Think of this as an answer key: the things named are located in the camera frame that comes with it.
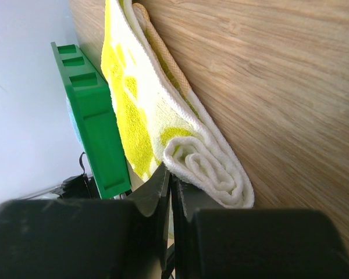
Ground green plastic tray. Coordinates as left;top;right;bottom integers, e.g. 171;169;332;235
51;42;131;199

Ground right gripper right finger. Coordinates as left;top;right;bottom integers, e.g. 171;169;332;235
171;178;349;278

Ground blue polka dot towel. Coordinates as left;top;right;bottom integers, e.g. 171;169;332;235
66;97;83;147

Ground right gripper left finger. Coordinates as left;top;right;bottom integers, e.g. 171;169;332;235
0;165;170;278

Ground yellow green patterned towel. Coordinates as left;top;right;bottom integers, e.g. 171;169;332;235
101;1;255;209

